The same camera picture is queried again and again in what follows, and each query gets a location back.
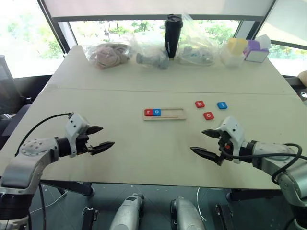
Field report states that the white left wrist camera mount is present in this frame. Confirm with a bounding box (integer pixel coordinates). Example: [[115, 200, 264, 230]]
[[65, 113, 91, 158]]

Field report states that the wooden letter tray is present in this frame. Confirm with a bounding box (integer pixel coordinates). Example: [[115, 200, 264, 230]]
[[143, 108, 187, 122]]

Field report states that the silver rounded robot leg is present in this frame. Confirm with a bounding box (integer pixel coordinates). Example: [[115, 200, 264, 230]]
[[170, 196, 206, 230], [109, 192, 145, 230]]

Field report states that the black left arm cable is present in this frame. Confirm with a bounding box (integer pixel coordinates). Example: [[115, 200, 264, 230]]
[[15, 112, 73, 230]]

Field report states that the yellow cup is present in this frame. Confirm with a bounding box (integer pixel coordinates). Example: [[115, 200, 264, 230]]
[[227, 37, 248, 57]]

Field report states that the black table leg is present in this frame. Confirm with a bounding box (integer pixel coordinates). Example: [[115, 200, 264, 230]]
[[226, 188, 284, 202], [40, 180, 96, 197]]

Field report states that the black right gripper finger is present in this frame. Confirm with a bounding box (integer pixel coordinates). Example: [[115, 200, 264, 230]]
[[190, 147, 221, 164], [201, 129, 220, 138]]

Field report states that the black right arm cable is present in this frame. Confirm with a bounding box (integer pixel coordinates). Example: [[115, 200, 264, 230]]
[[223, 143, 302, 185]]

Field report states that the black floor bracket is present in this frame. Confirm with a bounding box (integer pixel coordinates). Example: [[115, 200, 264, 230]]
[[82, 207, 99, 230], [214, 203, 235, 230]]

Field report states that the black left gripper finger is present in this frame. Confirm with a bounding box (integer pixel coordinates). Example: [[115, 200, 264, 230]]
[[90, 141, 115, 155], [86, 125, 104, 135]]

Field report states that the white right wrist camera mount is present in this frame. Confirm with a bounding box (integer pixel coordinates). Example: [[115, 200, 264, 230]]
[[215, 116, 246, 164]]

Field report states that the purple tissue box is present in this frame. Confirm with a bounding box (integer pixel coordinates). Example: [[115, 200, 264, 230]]
[[243, 34, 272, 63]]

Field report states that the black office chair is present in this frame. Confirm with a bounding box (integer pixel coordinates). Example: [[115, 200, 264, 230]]
[[0, 54, 33, 144]]

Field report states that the white roller blind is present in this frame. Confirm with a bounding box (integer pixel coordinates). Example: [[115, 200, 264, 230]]
[[42, 0, 276, 18]]

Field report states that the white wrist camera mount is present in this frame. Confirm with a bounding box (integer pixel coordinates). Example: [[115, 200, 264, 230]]
[[215, 116, 246, 164], [65, 113, 91, 158]]

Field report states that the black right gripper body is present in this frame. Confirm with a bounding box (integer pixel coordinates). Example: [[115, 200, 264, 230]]
[[215, 131, 235, 166]]

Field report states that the large clear plastic bag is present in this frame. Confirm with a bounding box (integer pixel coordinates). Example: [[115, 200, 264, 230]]
[[177, 12, 223, 66]]

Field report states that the black travel tumbler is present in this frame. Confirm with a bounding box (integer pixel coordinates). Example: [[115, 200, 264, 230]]
[[164, 14, 184, 59]]

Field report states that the plastic bag with pink items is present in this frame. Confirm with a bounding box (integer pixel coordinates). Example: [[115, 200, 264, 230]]
[[85, 42, 133, 70]]

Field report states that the thin white floor cable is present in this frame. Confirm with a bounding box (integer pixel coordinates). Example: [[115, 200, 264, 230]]
[[195, 186, 207, 222]]

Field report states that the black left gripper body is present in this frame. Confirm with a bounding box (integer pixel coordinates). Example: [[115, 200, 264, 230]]
[[76, 126, 94, 156]]

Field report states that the black side desk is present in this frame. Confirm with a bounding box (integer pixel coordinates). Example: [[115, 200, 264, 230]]
[[283, 76, 307, 106]]

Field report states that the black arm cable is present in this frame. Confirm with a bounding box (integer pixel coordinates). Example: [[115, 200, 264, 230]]
[[223, 143, 302, 185], [15, 112, 73, 230]]

